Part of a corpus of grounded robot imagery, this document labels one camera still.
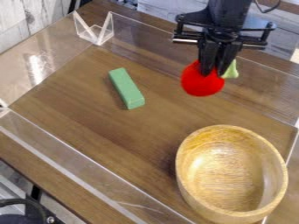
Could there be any black cable and mount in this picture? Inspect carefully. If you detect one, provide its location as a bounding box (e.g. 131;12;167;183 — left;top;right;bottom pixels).
0;197;67;224

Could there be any red plush strawberry toy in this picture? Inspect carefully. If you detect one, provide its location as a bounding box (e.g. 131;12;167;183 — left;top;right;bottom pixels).
180;60;239;97

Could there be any wooden bowl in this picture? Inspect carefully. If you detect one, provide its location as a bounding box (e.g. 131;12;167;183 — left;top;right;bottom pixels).
175;125;288;224

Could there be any green rectangular block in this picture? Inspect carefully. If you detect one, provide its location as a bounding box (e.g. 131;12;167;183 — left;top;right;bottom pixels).
108;67;146;109

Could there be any clear acrylic corner bracket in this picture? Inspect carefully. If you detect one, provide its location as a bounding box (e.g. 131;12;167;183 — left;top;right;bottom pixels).
72;12;115;46

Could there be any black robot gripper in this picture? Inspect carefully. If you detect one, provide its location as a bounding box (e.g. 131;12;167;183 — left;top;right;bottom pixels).
172;0;276;77

